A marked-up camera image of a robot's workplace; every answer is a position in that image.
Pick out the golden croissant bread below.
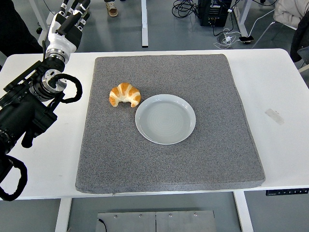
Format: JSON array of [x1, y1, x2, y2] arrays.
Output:
[[109, 82, 141, 108]]

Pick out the translucent tape piece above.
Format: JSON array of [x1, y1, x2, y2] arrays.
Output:
[[265, 108, 285, 126]]

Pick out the black fabric mass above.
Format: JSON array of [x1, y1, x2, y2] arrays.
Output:
[[0, 0, 43, 64]]

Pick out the grey speckled mat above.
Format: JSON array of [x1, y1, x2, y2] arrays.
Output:
[[75, 53, 266, 194]]

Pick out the beige jacket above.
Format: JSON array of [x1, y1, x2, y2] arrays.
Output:
[[273, 0, 309, 25]]

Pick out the black phone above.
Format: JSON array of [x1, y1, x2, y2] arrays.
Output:
[[239, 35, 255, 44]]

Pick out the grey chair leg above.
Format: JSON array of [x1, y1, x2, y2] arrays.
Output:
[[252, 21, 277, 49]]

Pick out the white charger with cable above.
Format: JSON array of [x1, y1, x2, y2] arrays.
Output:
[[213, 28, 239, 50]]

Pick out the black computer box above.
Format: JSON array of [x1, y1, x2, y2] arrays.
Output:
[[197, 0, 230, 27]]

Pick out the black table control panel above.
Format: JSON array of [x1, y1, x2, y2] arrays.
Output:
[[266, 188, 309, 196]]

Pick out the white background table leg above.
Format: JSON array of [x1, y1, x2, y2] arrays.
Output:
[[140, 0, 149, 48], [28, 0, 57, 49], [232, 0, 253, 37]]

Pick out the tangled black cables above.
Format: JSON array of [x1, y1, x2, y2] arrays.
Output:
[[171, 0, 201, 19]]

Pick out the grey metal plate with screws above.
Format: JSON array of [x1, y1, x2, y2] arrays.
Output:
[[97, 210, 216, 232]]

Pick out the black jacket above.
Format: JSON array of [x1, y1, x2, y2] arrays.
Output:
[[290, 16, 309, 65]]

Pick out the round grey plate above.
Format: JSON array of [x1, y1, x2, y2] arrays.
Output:
[[135, 94, 197, 145]]

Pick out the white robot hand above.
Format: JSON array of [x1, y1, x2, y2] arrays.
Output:
[[46, 0, 91, 54]]

